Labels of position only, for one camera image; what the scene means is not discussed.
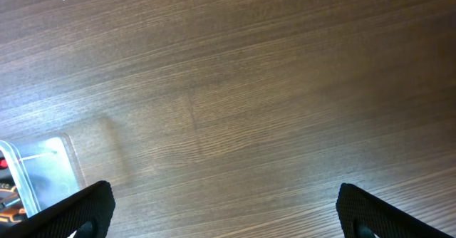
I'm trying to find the orange black pliers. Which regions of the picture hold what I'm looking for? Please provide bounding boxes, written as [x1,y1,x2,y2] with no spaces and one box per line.
[1,183,28,227]

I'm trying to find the silver socket wrench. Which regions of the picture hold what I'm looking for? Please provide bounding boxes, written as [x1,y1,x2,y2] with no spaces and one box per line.
[0,193,21,211]

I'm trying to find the clear plastic container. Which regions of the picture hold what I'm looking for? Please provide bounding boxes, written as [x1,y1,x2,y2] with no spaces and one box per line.
[1,134,86,217]

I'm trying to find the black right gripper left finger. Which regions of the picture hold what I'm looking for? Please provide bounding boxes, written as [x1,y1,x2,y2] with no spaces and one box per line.
[1,180,115,238]

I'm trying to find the black red screwdriver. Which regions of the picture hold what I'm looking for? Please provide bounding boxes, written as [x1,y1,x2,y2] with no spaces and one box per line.
[0,158,8,170]

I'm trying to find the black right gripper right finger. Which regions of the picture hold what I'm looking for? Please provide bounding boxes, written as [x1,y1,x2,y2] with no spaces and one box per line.
[336,183,451,238]

